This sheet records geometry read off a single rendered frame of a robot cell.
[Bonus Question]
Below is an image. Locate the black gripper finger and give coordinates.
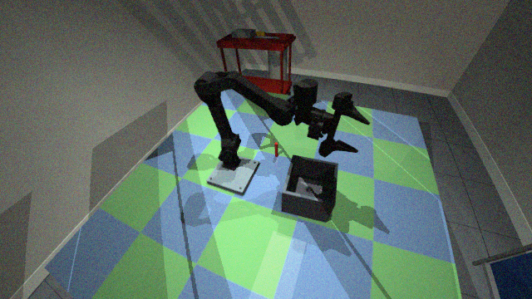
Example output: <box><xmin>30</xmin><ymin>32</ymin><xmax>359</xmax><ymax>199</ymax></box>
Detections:
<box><xmin>328</xmin><ymin>140</ymin><xmax>358</xmax><ymax>154</ymax></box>
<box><xmin>340</xmin><ymin>100</ymin><xmax>371</xmax><ymax>125</ymax></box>

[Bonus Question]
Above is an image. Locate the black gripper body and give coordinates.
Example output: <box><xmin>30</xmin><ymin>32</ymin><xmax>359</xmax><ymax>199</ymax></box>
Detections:
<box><xmin>313</xmin><ymin>91</ymin><xmax>352</xmax><ymax>158</ymax></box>

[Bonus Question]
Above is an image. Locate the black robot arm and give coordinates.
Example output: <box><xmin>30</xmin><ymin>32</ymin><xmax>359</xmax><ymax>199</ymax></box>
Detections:
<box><xmin>194</xmin><ymin>71</ymin><xmax>329</xmax><ymax>171</ymax></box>

